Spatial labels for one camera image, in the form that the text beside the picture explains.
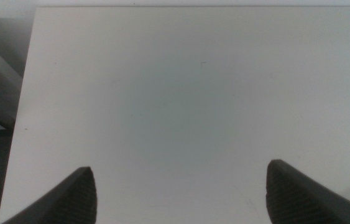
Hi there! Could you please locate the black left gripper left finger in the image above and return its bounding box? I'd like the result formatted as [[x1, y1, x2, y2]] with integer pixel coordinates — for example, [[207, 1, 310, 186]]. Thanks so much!
[[1, 166, 98, 224]]

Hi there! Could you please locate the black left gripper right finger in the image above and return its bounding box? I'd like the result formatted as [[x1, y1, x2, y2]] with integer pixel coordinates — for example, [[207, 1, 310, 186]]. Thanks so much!
[[265, 159, 350, 224]]

